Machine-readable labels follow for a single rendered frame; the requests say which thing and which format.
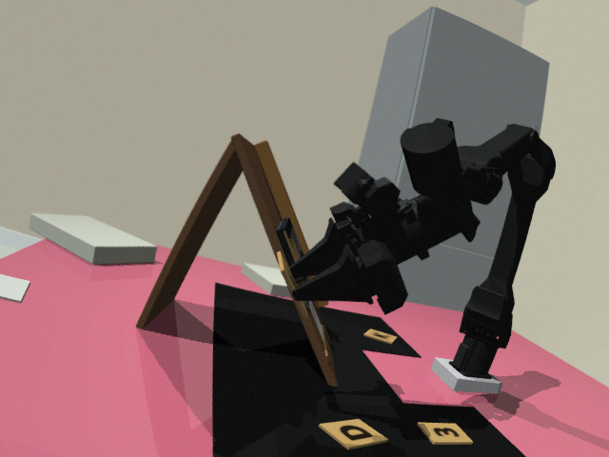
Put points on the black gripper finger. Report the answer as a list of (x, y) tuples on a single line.
[(321, 257), (342, 282)]

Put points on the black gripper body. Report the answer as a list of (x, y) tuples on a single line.
[(378, 257)]

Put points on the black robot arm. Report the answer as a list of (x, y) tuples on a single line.
[(447, 178)]

